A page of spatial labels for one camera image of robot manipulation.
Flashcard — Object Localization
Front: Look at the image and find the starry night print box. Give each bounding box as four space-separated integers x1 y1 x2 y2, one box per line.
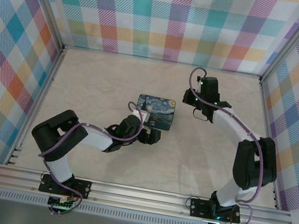
133 92 178 133

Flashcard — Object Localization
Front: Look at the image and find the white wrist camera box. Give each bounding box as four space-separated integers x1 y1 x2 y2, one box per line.
194 76 204 94
131 108 150 126

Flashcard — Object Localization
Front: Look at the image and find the aluminium corner post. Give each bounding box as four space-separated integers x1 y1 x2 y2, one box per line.
258 0 299 90
11 0 75 49

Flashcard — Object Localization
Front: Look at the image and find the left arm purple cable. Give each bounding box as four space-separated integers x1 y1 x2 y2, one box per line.
29 87 148 224

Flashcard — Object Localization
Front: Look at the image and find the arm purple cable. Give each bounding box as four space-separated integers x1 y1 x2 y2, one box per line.
29 87 148 224
163 66 282 224

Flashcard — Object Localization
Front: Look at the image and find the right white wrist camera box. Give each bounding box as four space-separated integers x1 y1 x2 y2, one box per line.
194 76 204 94

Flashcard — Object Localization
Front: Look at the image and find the slotted grey cable duct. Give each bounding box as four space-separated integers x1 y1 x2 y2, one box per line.
0 186 210 224

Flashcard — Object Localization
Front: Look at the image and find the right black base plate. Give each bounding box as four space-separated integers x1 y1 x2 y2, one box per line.
188 196 243 224

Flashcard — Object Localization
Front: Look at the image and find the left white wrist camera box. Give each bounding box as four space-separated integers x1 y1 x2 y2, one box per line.
131 108 150 126

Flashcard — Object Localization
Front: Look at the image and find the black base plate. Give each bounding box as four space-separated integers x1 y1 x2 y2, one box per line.
38 173 92 201
188 196 243 224

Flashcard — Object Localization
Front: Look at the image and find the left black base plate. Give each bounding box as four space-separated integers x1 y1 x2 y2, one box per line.
38 173 92 201

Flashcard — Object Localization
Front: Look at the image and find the long aluminium mounting rail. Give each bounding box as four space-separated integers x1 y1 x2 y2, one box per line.
0 161 297 224

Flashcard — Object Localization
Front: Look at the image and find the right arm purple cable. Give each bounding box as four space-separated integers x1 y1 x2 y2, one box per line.
163 66 282 224

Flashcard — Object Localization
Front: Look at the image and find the aluminium table edge rail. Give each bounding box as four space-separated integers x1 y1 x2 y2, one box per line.
239 79 299 210
5 38 68 173
62 41 264 83

